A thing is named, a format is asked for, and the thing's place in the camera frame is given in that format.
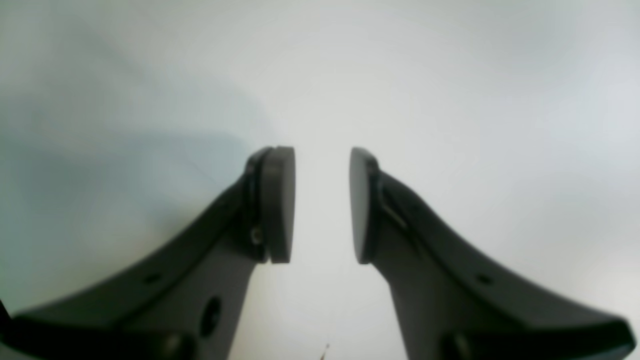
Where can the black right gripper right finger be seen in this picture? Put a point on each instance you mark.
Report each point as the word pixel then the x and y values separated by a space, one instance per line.
pixel 452 301

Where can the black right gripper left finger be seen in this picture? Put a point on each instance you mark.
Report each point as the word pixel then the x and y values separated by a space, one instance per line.
pixel 185 300

